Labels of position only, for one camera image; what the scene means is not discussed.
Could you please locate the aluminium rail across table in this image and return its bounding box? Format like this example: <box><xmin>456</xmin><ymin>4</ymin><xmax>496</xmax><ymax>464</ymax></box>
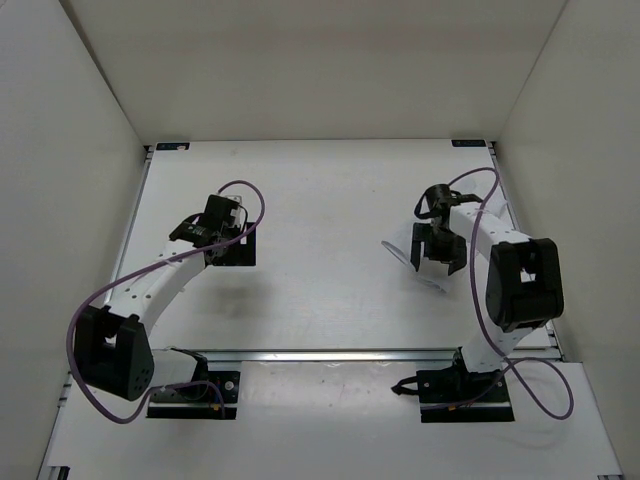
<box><xmin>196</xmin><ymin>349</ymin><xmax>454</xmax><ymax>363</ymax></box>

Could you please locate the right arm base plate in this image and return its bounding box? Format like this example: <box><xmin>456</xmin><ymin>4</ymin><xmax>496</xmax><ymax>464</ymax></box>
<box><xmin>391</xmin><ymin>366</ymin><xmax>515</xmax><ymax>424</ymax></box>

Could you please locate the right blue corner label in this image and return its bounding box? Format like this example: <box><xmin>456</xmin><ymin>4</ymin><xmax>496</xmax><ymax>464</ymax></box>
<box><xmin>451</xmin><ymin>139</ymin><xmax>486</xmax><ymax>148</ymax></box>

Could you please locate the blue corner label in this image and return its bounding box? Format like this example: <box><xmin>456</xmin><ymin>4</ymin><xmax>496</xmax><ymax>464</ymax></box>
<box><xmin>451</xmin><ymin>139</ymin><xmax>486</xmax><ymax>148</ymax></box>
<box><xmin>155</xmin><ymin>142</ymin><xmax>190</xmax><ymax>151</ymax></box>

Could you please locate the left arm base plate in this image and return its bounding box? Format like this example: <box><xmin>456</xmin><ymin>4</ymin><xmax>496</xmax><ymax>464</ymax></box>
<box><xmin>146</xmin><ymin>350</ymin><xmax>241</xmax><ymax>421</ymax></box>

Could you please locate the white skirt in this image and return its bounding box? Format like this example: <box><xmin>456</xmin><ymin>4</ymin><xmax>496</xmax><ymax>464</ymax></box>
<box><xmin>381</xmin><ymin>180</ymin><xmax>507</xmax><ymax>296</ymax></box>

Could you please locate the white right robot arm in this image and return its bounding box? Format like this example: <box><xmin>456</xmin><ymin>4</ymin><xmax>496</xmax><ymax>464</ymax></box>
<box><xmin>409</xmin><ymin>184</ymin><xmax>564</xmax><ymax>401</ymax></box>

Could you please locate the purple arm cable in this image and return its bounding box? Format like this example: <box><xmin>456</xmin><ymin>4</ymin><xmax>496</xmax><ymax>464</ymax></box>
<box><xmin>65</xmin><ymin>179</ymin><xmax>266</xmax><ymax>425</ymax></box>
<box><xmin>419</xmin><ymin>167</ymin><xmax>575</xmax><ymax>418</ymax></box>

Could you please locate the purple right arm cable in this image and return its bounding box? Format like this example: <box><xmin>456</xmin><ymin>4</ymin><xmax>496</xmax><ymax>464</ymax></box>
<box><xmin>419</xmin><ymin>167</ymin><xmax>575</xmax><ymax>418</ymax></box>

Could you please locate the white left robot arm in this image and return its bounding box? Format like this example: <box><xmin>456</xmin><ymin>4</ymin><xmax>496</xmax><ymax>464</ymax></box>
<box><xmin>73</xmin><ymin>195</ymin><xmax>256</xmax><ymax>401</ymax></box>

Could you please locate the left blue corner label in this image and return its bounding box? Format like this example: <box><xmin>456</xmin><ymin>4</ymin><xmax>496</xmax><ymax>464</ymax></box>
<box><xmin>155</xmin><ymin>142</ymin><xmax>190</xmax><ymax>151</ymax></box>

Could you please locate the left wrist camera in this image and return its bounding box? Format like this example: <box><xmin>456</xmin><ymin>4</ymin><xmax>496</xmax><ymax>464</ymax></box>
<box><xmin>222</xmin><ymin>195</ymin><xmax>244</xmax><ymax>211</ymax></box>

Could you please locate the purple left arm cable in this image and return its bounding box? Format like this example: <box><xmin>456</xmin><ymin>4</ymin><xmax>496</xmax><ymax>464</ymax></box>
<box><xmin>65</xmin><ymin>179</ymin><xmax>266</xmax><ymax>425</ymax></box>

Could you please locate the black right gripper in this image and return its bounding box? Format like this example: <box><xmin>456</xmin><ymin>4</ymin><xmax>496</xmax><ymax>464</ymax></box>
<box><xmin>412</xmin><ymin>223</ymin><xmax>464</xmax><ymax>275</ymax></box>

